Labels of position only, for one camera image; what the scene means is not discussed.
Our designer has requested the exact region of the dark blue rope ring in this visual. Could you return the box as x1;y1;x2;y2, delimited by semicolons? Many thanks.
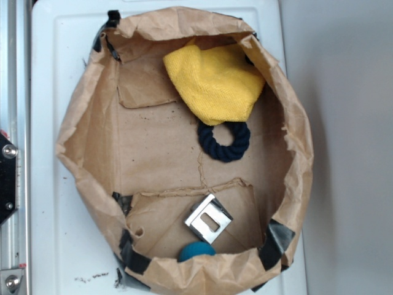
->
196;120;251;163

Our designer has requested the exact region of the aluminium frame rail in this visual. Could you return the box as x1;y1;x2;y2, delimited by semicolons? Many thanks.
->
1;1;32;294

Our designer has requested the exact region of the brown paper bag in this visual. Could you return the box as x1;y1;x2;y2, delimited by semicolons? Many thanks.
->
56;7;314;294

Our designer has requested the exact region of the yellow microfiber cloth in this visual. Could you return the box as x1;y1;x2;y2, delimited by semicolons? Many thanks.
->
163;44;266;126

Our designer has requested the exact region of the silver metal corner bracket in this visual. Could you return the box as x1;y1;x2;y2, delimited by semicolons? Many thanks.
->
184;194;233;245

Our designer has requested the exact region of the black metal mounting plate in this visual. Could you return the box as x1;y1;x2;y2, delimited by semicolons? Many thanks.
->
0;130;18;226

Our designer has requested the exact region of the white plastic tray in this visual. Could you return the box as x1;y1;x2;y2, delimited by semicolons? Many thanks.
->
29;0;309;295

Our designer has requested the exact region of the blue ball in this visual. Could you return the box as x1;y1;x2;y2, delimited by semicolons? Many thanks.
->
177;242;216;262

